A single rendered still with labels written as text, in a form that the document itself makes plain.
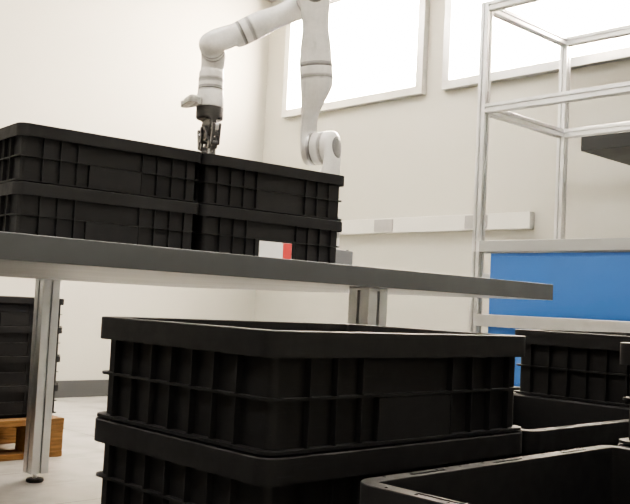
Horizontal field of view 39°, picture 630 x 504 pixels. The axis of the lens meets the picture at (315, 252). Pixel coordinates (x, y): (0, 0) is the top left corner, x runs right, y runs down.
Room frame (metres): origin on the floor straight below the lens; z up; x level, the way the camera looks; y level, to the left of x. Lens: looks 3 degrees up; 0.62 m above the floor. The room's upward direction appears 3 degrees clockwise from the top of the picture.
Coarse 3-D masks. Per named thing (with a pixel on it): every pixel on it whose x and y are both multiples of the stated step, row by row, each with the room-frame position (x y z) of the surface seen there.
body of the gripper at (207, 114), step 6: (198, 108) 2.43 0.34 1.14; (204, 108) 2.42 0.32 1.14; (210, 108) 2.42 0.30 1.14; (216, 108) 2.42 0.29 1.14; (222, 108) 2.44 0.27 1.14; (198, 114) 2.43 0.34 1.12; (204, 114) 2.42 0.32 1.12; (210, 114) 2.42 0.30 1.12; (216, 114) 2.42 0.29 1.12; (222, 114) 2.44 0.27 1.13; (204, 120) 2.45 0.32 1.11; (210, 120) 2.42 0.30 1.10; (216, 120) 2.42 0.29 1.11; (210, 126) 2.41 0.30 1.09; (210, 132) 2.42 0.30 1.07; (204, 138) 2.45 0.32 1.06
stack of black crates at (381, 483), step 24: (528, 456) 0.87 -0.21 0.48; (552, 456) 0.88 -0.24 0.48; (576, 456) 0.91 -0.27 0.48; (600, 456) 0.94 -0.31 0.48; (624, 456) 0.95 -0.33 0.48; (384, 480) 0.71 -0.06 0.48; (408, 480) 0.73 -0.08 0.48; (432, 480) 0.75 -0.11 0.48; (456, 480) 0.77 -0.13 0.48; (480, 480) 0.80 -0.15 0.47; (504, 480) 0.82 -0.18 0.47; (528, 480) 0.85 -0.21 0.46; (552, 480) 0.88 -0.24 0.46; (576, 480) 0.91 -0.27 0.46; (600, 480) 0.94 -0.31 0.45; (624, 480) 0.95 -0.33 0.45
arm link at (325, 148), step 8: (312, 136) 2.45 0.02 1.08; (320, 136) 2.44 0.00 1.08; (328, 136) 2.43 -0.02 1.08; (336, 136) 2.45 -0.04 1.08; (312, 144) 2.44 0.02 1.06; (320, 144) 2.43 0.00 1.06; (328, 144) 2.43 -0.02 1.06; (336, 144) 2.45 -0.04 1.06; (312, 152) 2.45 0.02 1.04; (320, 152) 2.44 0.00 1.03; (328, 152) 2.43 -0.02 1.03; (336, 152) 2.45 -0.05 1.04; (312, 160) 2.47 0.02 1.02; (320, 160) 2.46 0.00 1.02; (328, 160) 2.43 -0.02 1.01; (336, 160) 2.46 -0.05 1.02; (328, 168) 2.43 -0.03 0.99; (336, 168) 2.46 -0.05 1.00
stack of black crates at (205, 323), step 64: (128, 320) 0.94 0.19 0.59; (192, 320) 1.07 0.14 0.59; (128, 384) 0.96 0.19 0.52; (192, 384) 0.87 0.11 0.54; (256, 384) 0.81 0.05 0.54; (320, 384) 0.83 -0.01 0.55; (384, 384) 0.89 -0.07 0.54; (448, 384) 0.96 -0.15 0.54; (512, 384) 1.05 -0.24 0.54; (128, 448) 0.93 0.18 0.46; (192, 448) 0.85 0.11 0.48; (256, 448) 0.80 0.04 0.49; (320, 448) 0.82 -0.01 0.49; (384, 448) 0.88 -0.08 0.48; (448, 448) 0.95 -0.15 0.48; (512, 448) 1.03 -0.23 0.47
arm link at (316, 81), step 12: (300, 72) 2.45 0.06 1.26; (312, 72) 2.42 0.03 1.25; (324, 72) 2.43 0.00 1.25; (300, 84) 2.46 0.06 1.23; (312, 84) 2.43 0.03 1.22; (324, 84) 2.43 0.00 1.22; (312, 96) 2.44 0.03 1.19; (324, 96) 2.46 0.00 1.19; (312, 108) 2.46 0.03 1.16; (312, 120) 2.47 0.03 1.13; (300, 132) 2.47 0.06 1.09; (312, 132) 2.48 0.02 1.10; (300, 144) 2.47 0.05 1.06
